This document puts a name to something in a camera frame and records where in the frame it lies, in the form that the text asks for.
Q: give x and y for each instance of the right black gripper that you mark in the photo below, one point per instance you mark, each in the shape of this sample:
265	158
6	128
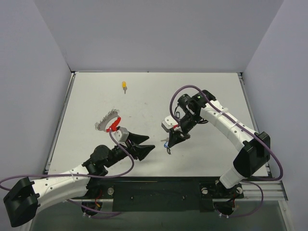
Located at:
179	132

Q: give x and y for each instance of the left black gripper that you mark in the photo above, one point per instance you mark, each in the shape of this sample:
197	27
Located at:
131	147

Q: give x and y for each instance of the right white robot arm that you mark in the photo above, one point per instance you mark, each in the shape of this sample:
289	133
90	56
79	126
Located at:
253	147

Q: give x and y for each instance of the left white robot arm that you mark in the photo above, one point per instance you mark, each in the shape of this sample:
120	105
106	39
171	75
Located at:
31	194

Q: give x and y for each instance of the blue tagged key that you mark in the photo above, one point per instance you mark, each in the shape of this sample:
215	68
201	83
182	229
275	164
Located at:
165	141

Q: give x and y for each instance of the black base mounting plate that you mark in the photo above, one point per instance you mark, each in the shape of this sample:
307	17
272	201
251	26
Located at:
163	194

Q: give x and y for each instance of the yellow tagged key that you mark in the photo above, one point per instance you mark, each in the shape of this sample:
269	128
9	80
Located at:
124	86

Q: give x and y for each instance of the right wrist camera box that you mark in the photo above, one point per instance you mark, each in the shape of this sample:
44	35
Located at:
169	124

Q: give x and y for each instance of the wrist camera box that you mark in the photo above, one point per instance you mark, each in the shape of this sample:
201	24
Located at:
120	135
169	124

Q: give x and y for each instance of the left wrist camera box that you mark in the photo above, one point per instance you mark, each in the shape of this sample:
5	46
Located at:
120	135

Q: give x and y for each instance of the red handled keyring holder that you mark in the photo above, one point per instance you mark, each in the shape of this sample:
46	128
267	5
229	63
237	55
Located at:
109	122

